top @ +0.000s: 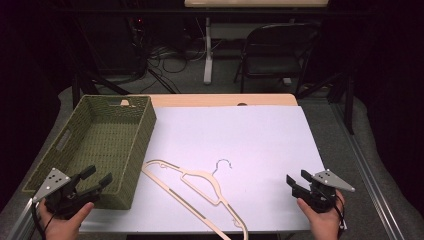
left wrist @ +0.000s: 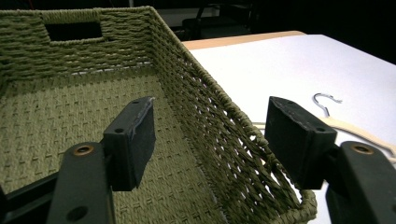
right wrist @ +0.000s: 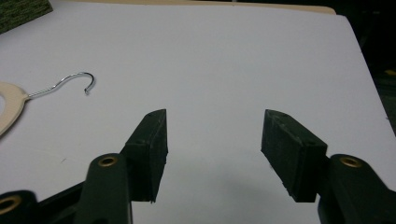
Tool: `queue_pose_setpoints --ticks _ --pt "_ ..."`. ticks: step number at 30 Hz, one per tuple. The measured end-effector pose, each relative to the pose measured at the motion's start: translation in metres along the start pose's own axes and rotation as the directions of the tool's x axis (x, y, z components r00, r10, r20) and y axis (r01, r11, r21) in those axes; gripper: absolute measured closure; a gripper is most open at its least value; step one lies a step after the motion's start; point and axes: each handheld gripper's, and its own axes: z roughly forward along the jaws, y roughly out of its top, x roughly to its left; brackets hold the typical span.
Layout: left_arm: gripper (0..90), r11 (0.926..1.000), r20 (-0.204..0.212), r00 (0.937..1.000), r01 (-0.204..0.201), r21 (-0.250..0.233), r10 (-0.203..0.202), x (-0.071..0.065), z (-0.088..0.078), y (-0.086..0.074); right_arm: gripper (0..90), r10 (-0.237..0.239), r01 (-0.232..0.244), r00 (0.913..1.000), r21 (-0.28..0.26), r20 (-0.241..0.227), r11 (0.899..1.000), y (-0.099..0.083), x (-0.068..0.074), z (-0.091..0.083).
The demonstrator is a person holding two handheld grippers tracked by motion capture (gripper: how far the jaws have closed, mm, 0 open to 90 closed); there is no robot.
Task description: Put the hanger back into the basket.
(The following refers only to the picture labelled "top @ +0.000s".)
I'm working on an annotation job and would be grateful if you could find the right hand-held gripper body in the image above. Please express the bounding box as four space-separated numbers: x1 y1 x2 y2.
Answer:
297 168 356 214

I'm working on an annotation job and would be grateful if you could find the beige clothes hanger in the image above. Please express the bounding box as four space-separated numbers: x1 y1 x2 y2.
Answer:
141 158 250 240

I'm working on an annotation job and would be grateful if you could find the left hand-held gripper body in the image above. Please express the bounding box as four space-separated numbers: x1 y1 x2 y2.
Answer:
32 167 102 220

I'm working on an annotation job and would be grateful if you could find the person's right hand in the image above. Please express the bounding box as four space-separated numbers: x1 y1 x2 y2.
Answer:
296 189 346 240

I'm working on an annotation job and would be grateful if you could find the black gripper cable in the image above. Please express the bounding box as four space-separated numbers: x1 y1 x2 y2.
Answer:
328 192 347 239
30 201 56 240

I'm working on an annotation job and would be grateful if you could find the black metal stand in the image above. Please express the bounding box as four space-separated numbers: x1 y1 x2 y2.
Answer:
70 70 132 109
296 71 356 136

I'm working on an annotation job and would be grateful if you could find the person's left hand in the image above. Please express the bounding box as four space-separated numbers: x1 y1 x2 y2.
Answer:
38 198 96 240

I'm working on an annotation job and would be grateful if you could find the white table sheet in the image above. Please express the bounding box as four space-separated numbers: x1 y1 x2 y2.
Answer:
79 105 326 234

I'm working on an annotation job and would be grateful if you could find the white desk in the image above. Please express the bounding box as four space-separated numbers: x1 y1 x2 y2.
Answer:
183 0 330 86

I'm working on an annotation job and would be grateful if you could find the bundle of floor cables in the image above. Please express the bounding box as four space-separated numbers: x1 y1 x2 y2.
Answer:
131 16 209 95

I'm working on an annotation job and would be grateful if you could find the black folding chair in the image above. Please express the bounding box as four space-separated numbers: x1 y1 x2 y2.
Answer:
232 22 322 98

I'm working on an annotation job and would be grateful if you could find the green woven basket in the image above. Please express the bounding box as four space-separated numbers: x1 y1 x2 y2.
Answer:
22 94 158 211

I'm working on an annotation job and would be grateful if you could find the aluminium rail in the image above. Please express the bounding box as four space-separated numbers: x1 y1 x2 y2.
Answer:
5 197 35 240
328 99 407 240

